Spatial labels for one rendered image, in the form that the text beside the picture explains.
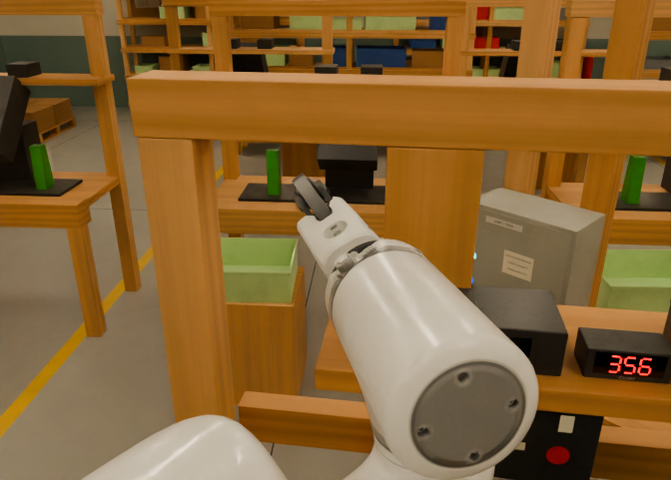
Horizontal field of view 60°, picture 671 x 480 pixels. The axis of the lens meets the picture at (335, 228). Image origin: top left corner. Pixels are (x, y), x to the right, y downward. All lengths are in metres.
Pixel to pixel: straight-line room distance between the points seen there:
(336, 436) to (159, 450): 1.00
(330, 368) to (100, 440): 2.45
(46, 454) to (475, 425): 3.04
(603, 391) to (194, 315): 0.65
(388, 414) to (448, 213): 0.61
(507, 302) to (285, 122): 0.44
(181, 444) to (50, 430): 3.15
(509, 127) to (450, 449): 0.60
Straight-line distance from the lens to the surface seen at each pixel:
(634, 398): 0.94
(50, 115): 9.61
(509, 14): 10.04
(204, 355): 1.08
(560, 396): 0.91
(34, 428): 3.46
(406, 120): 0.84
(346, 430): 1.24
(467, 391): 0.30
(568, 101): 0.86
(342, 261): 0.40
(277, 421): 1.25
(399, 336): 0.31
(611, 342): 0.94
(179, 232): 0.98
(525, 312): 0.92
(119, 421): 3.33
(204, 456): 0.26
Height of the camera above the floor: 2.07
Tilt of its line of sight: 23 degrees down
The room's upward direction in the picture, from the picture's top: straight up
